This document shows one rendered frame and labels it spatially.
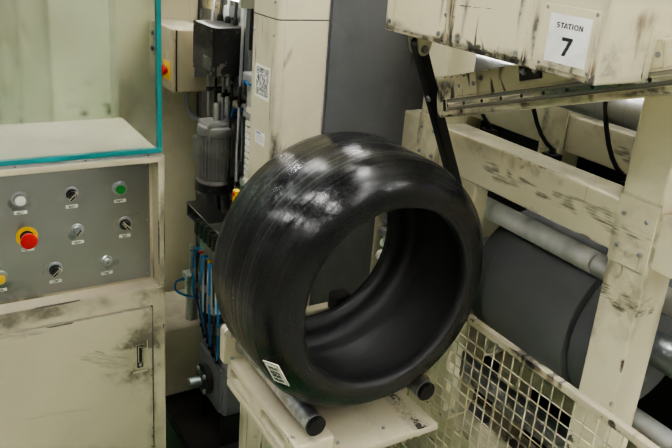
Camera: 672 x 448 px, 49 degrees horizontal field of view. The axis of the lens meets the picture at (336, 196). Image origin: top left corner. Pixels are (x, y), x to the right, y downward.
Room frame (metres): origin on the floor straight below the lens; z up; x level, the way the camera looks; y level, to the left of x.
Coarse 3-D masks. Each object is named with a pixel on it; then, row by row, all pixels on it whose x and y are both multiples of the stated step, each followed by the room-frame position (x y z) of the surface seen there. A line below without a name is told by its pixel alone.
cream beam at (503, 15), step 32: (416, 0) 1.59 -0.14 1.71; (448, 0) 1.51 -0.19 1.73; (480, 0) 1.43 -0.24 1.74; (512, 0) 1.35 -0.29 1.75; (544, 0) 1.29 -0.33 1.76; (576, 0) 1.24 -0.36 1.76; (608, 0) 1.18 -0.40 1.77; (640, 0) 1.22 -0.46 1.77; (416, 32) 1.58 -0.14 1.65; (448, 32) 1.50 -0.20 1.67; (480, 32) 1.42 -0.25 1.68; (512, 32) 1.34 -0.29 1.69; (544, 32) 1.28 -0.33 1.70; (608, 32) 1.18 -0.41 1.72; (640, 32) 1.23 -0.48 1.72; (544, 64) 1.27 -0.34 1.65; (608, 64) 1.19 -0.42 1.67; (640, 64) 1.24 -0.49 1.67
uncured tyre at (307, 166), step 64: (256, 192) 1.33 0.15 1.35; (320, 192) 1.24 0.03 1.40; (384, 192) 1.27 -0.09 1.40; (448, 192) 1.35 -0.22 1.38; (256, 256) 1.21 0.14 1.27; (320, 256) 1.20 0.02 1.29; (384, 256) 1.62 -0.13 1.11; (448, 256) 1.54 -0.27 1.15; (256, 320) 1.17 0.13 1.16; (320, 320) 1.52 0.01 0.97; (384, 320) 1.56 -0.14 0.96; (448, 320) 1.38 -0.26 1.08; (320, 384) 1.21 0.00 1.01; (384, 384) 1.29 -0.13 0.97
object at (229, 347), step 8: (320, 304) 1.64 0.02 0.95; (312, 312) 1.61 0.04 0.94; (320, 312) 1.62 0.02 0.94; (224, 328) 1.49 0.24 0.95; (224, 336) 1.48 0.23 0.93; (232, 336) 1.49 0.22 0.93; (224, 344) 1.48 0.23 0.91; (232, 344) 1.49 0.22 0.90; (224, 352) 1.48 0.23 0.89; (232, 352) 1.49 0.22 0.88; (240, 352) 1.50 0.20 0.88; (224, 360) 1.48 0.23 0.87
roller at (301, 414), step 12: (240, 348) 1.49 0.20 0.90; (252, 360) 1.43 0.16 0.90; (288, 396) 1.29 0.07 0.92; (288, 408) 1.28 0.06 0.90; (300, 408) 1.25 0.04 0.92; (312, 408) 1.25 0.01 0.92; (300, 420) 1.23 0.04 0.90; (312, 420) 1.22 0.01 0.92; (324, 420) 1.23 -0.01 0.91; (312, 432) 1.21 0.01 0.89
